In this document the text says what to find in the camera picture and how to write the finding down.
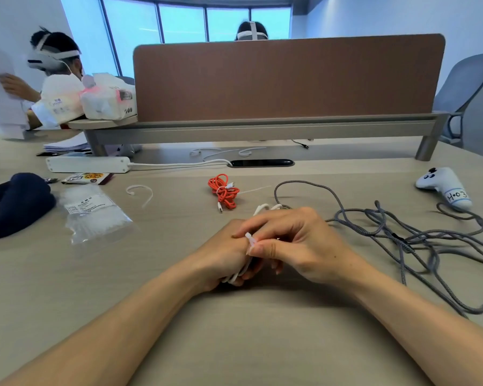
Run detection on person's right hand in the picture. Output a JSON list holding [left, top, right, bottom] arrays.
[[232, 206, 373, 297]]

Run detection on person's left hand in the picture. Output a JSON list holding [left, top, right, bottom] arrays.
[[185, 219, 267, 295]]

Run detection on white cable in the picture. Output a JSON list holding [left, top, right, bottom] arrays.
[[221, 203, 292, 285]]

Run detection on grey braided cable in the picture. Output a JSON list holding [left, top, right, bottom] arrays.
[[273, 180, 483, 318]]

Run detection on red cable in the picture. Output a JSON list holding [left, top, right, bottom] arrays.
[[208, 174, 240, 213]]

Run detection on clear bag of zip ties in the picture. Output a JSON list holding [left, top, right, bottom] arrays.
[[58, 183, 134, 246]]

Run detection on person's left forearm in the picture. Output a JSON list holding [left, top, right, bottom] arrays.
[[0, 263, 210, 386]]

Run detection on person's right forearm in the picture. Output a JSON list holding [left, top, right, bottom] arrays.
[[348, 269, 483, 386]]

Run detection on grey metal desk shelf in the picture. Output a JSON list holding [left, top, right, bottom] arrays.
[[84, 112, 450, 162]]

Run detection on small white rounded object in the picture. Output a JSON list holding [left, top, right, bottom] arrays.
[[116, 143, 142, 158]]

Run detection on white labelled hand controller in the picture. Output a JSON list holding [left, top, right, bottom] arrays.
[[415, 167, 473, 212]]

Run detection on white printed snack packet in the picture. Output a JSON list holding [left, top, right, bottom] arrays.
[[61, 172, 114, 185]]

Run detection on white power strip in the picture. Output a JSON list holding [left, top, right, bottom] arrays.
[[46, 156, 131, 174]]

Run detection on brown desk divider panel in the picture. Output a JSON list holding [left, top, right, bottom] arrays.
[[133, 34, 447, 123]]

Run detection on round beige shelf board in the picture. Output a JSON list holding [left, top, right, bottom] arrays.
[[67, 114, 139, 130]]

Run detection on black flat tablet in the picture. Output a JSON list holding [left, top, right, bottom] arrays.
[[36, 150, 92, 157]]

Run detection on white tissue pack pink label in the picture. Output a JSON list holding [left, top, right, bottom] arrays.
[[79, 72, 138, 121]]

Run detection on navy baseball cap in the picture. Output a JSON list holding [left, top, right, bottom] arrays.
[[0, 172, 57, 242]]

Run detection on white head-mounted headset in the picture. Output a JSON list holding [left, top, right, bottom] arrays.
[[236, 21, 268, 41], [27, 34, 81, 73]]

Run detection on large glass window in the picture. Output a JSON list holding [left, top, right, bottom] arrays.
[[59, 0, 294, 79]]

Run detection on white paper sheets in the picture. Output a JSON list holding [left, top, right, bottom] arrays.
[[0, 46, 89, 152]]

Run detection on white power strip cord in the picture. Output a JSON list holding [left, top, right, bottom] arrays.
[[128, 158, 233, 169]]

